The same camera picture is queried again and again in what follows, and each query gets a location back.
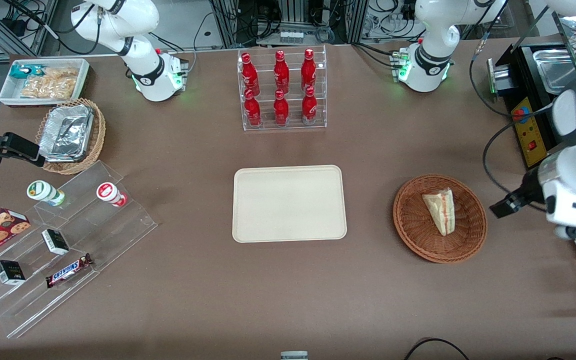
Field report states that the triangle sandwich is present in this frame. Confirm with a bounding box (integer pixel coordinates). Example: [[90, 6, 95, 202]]
[[422, 187, 456, 237]]

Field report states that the tan wicker basket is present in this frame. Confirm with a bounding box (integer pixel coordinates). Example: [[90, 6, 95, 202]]
[[35, 98, 107, 176]]

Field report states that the round brown wicker basket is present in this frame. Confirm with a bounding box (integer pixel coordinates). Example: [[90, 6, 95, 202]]
[[393, 173, 489, 264]]

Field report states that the beige rectangular tray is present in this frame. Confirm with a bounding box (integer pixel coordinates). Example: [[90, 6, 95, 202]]
[[232, 165, 348, 244]]

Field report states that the stack of foil trays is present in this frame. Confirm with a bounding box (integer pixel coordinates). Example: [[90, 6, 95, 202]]
[[38, 104, 95, 163]]

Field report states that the green lid cup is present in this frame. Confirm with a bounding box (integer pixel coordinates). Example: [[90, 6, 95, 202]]
[[26, 180, 66, 207]]

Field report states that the white plastic bin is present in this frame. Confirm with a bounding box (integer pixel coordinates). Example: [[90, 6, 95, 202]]
[[0, 58, 91, 108]]

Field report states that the clear bag of crackers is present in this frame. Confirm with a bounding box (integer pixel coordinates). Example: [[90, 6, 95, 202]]
[[43, 67, 79, 82], [20, 76, 77, 100]]

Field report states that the black food warmer yellow panel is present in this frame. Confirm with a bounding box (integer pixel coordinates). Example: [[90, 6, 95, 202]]
[[487, 7, 576, 171]]

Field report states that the teal snack packet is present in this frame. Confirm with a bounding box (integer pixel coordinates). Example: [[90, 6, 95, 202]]
[[9, 64, 45, 80]]

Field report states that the red lid cup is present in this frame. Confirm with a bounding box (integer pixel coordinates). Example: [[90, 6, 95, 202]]
[[96, 182, 129, 208]]

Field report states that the small black box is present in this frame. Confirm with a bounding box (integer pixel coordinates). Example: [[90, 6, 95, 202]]
[[0, 260, 26, 286], [41, 229, 70, 256]]

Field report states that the clear acrylic stepped shelf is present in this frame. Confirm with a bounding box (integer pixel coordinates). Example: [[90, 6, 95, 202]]
[[0, 160, 159, 340]]

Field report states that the snickers chocolate bar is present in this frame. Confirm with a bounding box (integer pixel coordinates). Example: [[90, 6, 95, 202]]
[[45, 253, 94, 289]]

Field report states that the steel warmer pan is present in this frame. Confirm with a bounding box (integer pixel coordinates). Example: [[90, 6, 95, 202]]
[[533, 48, 576, 95]]

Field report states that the red cola bottle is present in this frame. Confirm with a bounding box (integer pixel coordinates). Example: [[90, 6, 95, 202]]
[[273, 89, 290, 126], [301, 48, 317, 93], [242, 52, 260, 96], [274, 50, 290, 95], [244, 89, 262, 127], [302, 86, 319, 126]]

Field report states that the clear acrylic bottle rack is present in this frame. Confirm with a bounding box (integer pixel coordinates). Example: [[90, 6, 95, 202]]
[[237, 45, 328, 132]]

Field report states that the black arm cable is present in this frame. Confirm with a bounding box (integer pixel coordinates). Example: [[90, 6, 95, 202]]
[[469, 0, 555, 208]]

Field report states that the black floor cable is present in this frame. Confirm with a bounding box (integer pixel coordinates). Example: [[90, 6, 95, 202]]
[[403, 338, 471, 360]]

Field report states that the aluminium frame structure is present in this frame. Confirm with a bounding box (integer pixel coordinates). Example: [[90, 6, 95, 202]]
[[209, 0, 369, 48]]

